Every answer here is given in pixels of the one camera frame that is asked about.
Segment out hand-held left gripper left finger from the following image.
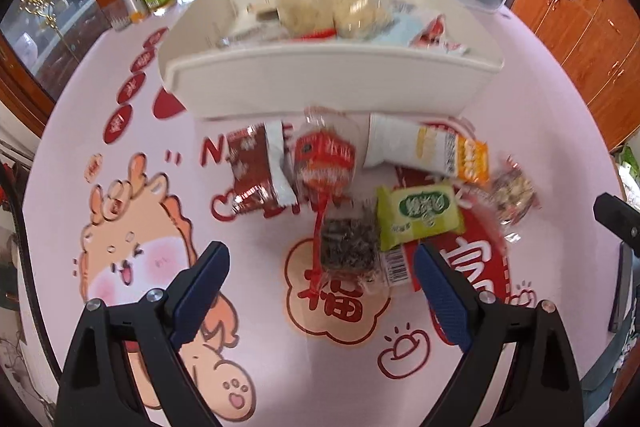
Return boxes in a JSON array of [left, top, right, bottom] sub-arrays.
[[55, 241, 232, 427]]

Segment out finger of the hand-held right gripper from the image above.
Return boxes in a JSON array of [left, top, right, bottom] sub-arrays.
[[594, 193, 640, 254]]

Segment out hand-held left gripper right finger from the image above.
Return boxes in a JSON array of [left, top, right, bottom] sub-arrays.
[[412, 241, 586, 427]]

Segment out green snack packet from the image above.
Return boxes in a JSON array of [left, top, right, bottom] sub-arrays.
[[375, 183, 466, 253]]

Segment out mixed nut packet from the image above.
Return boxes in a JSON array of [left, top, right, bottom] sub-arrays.
[[487, 156, 542, 226]]

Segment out clear sunflower seed packet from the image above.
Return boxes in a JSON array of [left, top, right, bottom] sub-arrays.
[[319, 206, 414, 294]]

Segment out brown snack packet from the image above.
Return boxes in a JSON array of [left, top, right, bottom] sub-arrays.
[[226, 122, 297, 214]]

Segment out orange and white packet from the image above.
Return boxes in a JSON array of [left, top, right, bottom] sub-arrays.
[[362, 114, 491, 186]]

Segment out red snack packet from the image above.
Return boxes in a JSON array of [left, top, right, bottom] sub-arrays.
[[292, 106, 362, 208]]

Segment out white plastic bin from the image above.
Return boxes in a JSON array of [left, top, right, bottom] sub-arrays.
[[159, 0, 505, 120]]

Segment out red apple print packet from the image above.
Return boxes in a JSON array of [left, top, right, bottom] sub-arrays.
[[409, 14, 472, 56]]

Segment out large light blue packet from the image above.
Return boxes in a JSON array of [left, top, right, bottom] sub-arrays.
[[372, 13, 427, 46]]

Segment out clear puffed snack packet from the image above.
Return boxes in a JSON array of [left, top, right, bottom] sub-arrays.
[[276, 0, 337, 36]]

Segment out long beige snack packet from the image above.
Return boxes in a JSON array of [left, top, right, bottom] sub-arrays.
[[334, 0, 387, 40]]

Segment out green bag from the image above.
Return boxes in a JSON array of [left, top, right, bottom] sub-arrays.
[[619, 146, 640, 184]]

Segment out dark flat object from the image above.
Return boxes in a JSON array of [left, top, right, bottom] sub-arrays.
[[609, 241, 635, 334]]

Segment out pink printed tablecloth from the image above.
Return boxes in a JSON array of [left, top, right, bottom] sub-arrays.
[[20, 2, 627, 427]]

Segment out blue chair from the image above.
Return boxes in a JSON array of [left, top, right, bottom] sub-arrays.
[[581, 307, 640, 427]]

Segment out drinking glass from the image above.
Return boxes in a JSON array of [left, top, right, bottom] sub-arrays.
[[102, 2, 131, 31]]

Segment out small jar orange lid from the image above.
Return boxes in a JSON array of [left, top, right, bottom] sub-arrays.
[[118, 0, 149, 24]]

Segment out glass door wooden cabinet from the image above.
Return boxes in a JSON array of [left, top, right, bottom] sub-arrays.
[[0, 0, 128, 135]]

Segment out wooden wall cabinet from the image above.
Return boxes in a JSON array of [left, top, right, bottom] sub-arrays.
[[509, 0, 640, 154]]

